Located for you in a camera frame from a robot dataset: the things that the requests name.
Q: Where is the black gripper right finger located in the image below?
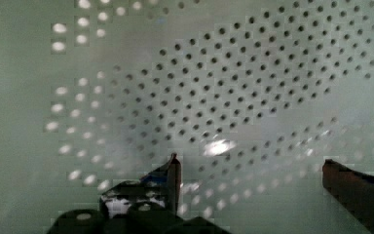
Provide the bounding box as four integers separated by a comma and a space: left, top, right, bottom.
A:
322, 159, 374, 234

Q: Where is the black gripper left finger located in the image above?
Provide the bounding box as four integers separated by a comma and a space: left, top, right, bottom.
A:
46, 153, 231, 234

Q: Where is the green plastic strainer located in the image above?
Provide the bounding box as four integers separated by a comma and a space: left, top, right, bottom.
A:
0, 0, 374, 234

